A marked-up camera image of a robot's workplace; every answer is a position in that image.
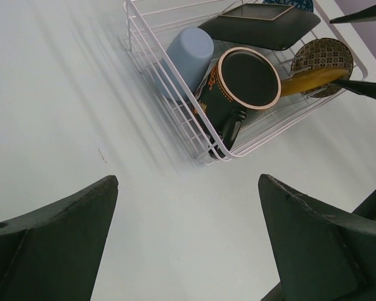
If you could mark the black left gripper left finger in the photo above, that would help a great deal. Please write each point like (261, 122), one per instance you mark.
(54, 252)

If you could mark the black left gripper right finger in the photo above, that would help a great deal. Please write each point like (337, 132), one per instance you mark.
(321, 252)

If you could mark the brown lattice pattern bowl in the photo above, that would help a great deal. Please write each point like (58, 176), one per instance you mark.
(322, 53)

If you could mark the yellow round saucer plate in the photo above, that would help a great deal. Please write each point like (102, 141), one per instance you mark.
(311, 79)

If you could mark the blue triangle pattern bowl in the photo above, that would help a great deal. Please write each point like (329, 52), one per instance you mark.
(306, 5)

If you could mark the black floral square plate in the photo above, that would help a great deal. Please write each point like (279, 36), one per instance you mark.
(269, 26)

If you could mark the red black lacquer cup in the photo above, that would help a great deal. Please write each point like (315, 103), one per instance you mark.
(242, 80)

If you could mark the light blue plastic cup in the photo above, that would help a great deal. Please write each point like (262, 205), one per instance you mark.
(191, 52)

